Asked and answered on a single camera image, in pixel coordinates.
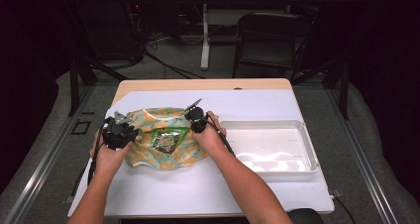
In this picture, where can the dark table grommet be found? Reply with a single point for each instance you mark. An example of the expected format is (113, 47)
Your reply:
(237, 88)

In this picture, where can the black metal stand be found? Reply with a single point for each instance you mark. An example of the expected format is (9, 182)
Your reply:
(74, 85)
(344, 88)

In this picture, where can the floral yellow fabric bag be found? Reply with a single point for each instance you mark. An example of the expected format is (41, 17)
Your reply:
(148, 154)

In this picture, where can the green snack packet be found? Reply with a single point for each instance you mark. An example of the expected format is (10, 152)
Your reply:
(166, 140)

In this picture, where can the white table mat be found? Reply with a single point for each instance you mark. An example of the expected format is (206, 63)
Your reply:
(185, 191)

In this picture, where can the person's right hand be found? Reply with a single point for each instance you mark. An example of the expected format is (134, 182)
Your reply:
(211, 138)

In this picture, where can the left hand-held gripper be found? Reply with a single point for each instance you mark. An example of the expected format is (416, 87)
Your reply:
(117, 134)

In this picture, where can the black folding chair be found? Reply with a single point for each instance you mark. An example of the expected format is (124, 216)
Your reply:
(274, 49)

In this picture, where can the black round seat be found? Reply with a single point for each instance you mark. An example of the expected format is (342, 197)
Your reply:
(307, 216)

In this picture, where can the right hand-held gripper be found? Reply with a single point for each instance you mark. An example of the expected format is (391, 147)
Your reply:
(198, 118)

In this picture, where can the white desk leg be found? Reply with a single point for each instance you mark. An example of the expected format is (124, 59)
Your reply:
(205, 42)

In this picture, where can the white plastic tray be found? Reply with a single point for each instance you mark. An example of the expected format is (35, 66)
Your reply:
(284, 141)

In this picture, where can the aluminium floor rail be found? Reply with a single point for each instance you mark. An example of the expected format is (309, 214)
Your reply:
(363, 158)
(43, 166)

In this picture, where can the person's left hand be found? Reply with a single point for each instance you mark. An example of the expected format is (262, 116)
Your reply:
(107, 161)

